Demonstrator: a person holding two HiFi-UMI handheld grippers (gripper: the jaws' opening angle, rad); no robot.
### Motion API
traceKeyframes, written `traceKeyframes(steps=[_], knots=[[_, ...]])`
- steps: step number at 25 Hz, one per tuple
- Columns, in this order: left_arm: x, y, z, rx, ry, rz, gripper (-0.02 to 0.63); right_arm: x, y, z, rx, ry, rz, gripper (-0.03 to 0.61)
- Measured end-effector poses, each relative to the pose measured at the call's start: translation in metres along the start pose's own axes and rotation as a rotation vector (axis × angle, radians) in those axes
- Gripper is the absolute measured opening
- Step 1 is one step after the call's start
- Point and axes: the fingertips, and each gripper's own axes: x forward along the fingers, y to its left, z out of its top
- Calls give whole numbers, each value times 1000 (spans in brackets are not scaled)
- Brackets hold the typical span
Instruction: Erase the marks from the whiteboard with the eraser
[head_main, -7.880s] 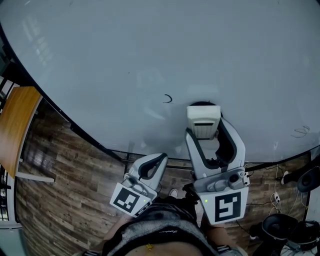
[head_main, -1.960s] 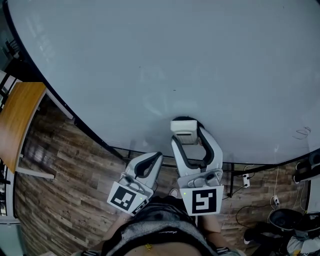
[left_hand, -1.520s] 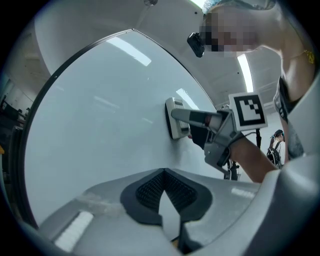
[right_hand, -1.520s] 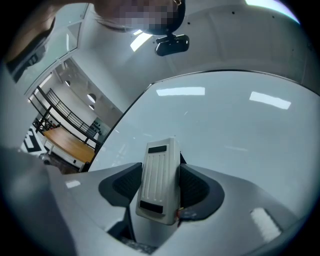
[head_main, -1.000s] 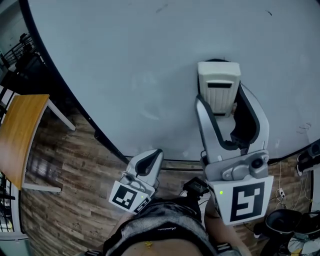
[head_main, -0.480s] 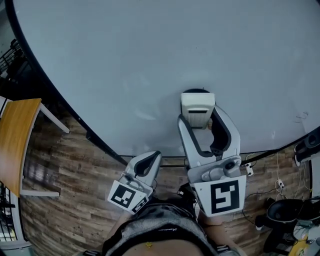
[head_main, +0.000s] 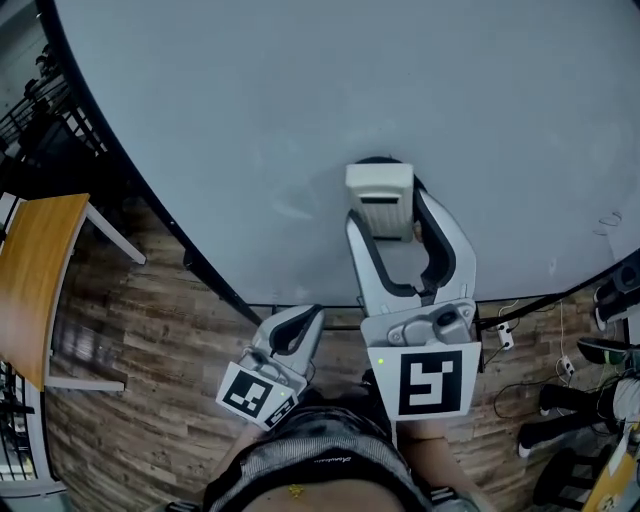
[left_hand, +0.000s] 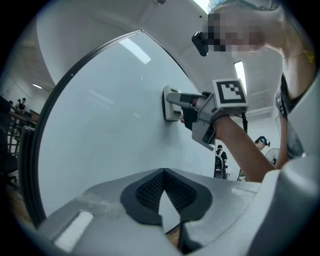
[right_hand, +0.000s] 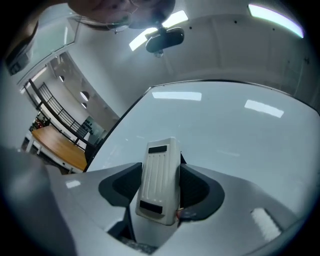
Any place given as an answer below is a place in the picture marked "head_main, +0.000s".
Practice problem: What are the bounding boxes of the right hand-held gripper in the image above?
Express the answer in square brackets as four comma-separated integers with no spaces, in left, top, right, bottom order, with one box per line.
[346,188,483,422]

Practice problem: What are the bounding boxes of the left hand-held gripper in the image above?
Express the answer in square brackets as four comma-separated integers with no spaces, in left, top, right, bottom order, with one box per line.
[215,304,326,431]

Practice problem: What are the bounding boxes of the white whiteboard eraser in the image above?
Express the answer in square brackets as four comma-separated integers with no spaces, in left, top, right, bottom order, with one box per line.
[344,162,416,244]

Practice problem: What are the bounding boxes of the large white whiteboard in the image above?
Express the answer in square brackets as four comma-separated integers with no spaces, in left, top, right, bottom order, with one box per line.
[37,0,640,374]

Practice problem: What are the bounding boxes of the person's right forearm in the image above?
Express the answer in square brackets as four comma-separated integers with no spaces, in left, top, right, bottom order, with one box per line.
[399,419,481,506]

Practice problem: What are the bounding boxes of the person's left forearm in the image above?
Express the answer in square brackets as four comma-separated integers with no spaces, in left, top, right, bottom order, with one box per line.
[209,424,266,491]

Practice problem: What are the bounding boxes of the person's torso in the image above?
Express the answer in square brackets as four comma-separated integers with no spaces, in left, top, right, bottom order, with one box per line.
[169,394,496,512]

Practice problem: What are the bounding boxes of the black round stool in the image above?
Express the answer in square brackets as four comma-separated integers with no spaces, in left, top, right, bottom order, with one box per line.
[577,337,631,366]

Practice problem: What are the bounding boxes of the wooden table white legs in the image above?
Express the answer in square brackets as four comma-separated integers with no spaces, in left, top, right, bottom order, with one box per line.
[0,193,147,394]

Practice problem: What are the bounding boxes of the black metal railing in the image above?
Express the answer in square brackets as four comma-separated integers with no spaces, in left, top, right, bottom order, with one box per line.
[0,44,109,161]
[0,359,39,481]

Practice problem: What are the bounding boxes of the yellow wooden desk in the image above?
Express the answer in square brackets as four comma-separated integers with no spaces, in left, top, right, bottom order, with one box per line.
[584,439,640,512]

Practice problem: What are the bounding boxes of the black cable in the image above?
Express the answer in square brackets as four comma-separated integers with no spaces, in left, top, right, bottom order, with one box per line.
[493,382,544,419]

